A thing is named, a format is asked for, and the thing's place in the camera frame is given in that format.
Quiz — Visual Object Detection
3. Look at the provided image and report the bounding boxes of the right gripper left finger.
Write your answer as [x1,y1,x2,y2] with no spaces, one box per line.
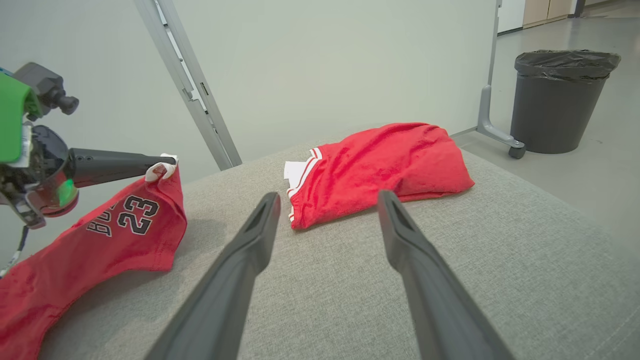
[145,192,282,360]

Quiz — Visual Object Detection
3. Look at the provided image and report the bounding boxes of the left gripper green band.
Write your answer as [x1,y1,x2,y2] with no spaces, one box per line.
[0,72,178,229]

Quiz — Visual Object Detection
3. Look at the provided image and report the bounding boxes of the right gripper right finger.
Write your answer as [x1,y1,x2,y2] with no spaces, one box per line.
[376,190,515,360]

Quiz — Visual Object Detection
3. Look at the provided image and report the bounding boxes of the red jersey with white sleeves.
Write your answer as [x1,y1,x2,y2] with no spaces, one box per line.
[0,152,189,360]

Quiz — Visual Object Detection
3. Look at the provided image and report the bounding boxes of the red shorts with white trim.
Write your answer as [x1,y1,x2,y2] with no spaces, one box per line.
[283,122,476,231]

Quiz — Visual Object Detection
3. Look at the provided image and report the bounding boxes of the grey partition foot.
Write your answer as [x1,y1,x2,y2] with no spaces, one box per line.
[476,0,521,150]

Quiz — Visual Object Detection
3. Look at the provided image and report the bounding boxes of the dark grey trash bin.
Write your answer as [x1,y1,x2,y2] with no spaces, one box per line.
[510,74,609,155]

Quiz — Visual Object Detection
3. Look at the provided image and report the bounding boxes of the black bin bag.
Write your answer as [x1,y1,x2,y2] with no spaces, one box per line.
[514,49,622,84]

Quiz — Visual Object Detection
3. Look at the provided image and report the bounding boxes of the wooden cabinet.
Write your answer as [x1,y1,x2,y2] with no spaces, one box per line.
[522,0,575,29]

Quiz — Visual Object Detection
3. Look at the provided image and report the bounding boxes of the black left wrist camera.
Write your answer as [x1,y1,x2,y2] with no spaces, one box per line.
[12,62,80,122]

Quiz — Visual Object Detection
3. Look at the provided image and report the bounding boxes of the aluminium partition post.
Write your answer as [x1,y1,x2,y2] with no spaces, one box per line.
[132,0,244,171]

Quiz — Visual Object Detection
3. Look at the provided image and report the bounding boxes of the thin black camera cable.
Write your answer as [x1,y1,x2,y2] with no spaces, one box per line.
[0,225,29,279]

